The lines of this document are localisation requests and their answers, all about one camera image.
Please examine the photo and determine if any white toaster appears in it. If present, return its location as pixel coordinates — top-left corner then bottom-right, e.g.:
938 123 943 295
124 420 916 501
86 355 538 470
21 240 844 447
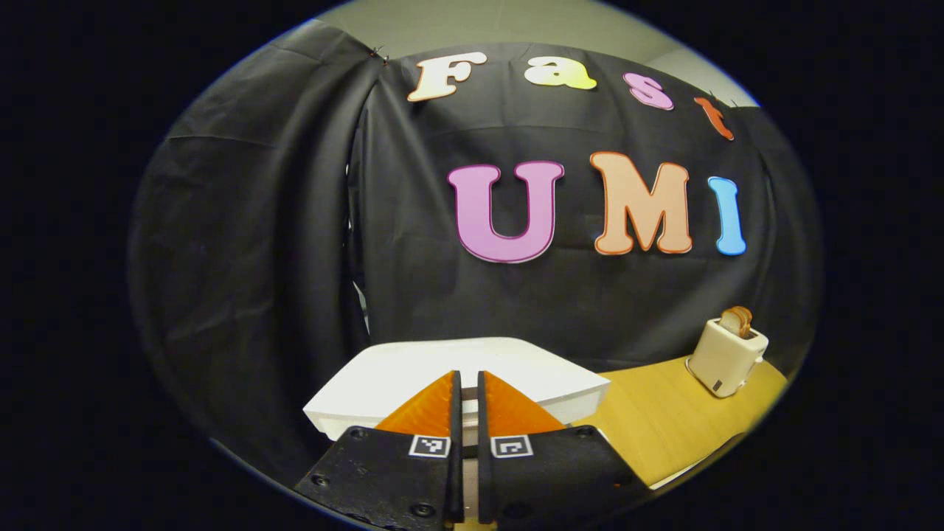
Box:
686 317 769 399

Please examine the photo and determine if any brown toast slice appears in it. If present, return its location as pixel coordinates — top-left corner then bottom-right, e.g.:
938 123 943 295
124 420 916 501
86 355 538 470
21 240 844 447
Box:
719 306 753 339

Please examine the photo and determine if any black backdrop cloth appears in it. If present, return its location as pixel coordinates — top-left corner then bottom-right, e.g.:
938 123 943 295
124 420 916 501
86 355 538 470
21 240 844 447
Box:
129 18 823 480

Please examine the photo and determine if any white rice cooker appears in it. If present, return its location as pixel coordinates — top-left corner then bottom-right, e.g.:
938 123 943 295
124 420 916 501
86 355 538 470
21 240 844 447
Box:
302 337 611 443

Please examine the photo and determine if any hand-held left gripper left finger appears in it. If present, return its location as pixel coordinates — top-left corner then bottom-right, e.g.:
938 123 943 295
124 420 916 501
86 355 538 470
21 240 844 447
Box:
294 370 465 530

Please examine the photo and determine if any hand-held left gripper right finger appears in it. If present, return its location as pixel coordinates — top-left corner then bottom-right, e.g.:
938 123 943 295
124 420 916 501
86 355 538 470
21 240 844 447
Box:
476 370 653 528

